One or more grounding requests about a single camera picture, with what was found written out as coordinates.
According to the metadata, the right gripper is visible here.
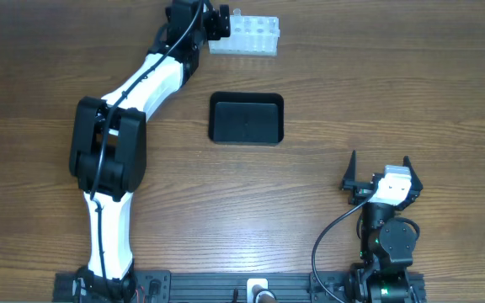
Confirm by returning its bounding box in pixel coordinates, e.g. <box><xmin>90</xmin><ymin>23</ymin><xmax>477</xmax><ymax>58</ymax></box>
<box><xmin>340</xmin><ymin>150</ymin><xmax>424</xmax><ymax>207</ymax></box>

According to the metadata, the black tray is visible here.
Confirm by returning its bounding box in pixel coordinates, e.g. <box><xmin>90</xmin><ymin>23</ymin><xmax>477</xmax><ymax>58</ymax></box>
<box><xmin>207</xmin><ymin>91</ymin><xmax>285</xmax><ymax>146</ymax></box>

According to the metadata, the white test tube rack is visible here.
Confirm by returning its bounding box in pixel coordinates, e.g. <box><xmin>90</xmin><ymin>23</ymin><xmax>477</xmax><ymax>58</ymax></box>
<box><xmin>207</xmin><ymin>14</ymin><xmax>281</xmax><ymax>57</ymax></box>

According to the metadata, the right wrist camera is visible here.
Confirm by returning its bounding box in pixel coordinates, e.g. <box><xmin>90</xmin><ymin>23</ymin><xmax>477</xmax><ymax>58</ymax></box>
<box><xmin>370</xmin><ymin>164</ymin><xmax>413</xmax><ymax>206</ymax></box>

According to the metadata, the mounting rail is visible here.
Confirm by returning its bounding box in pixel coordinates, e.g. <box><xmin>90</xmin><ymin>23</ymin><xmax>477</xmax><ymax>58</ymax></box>
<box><xmin>52</xmin><ymin>270</ymin><xmax>428</xmax><ymax>303</ymax></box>

